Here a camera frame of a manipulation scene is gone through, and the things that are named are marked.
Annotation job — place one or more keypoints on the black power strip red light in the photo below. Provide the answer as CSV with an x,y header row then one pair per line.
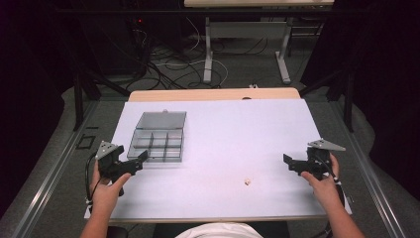
x,y
138,22

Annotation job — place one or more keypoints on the white plug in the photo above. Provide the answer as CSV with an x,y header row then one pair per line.
x,y
253,86

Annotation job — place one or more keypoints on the clear plastic compartment box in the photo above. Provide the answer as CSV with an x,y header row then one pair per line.
x,y
158,139

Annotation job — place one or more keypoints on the person's white shirt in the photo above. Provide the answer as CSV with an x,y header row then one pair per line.
x,y
219,230

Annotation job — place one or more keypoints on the person's right hand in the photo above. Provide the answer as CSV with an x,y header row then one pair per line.
x,y
325,191

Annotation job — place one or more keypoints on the white-legged desk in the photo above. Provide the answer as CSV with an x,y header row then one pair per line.
x,y
251,29

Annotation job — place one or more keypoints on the white table mat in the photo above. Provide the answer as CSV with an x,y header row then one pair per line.
x,y
224,145

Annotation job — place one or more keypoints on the person's left hand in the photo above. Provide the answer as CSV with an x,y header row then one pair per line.
x,y
105,195

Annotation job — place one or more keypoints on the black metal stand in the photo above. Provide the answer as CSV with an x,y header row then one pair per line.
x,y
79,95
348,99

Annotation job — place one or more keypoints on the aluminium floor rail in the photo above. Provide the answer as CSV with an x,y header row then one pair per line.
x,y
49,181
373,185

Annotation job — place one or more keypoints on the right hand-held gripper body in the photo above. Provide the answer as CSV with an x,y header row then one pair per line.
x,y
315,162

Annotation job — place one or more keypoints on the small beige die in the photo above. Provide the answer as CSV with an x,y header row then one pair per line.
x,y
247,181

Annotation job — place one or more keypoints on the dark table grommet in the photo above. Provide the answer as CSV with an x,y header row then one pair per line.
x,y
246,98

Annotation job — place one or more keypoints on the dark curtain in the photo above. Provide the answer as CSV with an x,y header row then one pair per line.
x,y
29,99
389,82

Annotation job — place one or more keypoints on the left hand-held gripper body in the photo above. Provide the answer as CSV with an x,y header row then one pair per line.
x,y
110,163

